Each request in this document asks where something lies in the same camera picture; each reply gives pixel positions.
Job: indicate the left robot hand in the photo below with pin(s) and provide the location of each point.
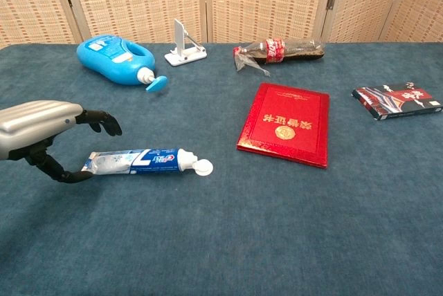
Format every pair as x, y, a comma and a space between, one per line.
33, 124

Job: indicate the blue white toothpaste tube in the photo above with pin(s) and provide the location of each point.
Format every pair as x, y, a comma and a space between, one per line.
145, 162

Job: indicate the blue pump detergent bottle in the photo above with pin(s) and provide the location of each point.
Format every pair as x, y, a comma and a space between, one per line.
114, 61

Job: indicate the white folding phone stand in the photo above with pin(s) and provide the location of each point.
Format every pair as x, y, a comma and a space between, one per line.
183, 48

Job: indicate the woven folding screen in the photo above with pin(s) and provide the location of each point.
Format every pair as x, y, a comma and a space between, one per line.
221, 2

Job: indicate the red certificate folder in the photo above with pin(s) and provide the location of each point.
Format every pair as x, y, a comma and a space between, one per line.
285, 124

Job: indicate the plastic cola bottle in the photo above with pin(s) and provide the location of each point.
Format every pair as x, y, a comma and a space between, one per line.
280, 51

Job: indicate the black red white box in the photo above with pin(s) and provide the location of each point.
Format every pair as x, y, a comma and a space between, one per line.
398, 100

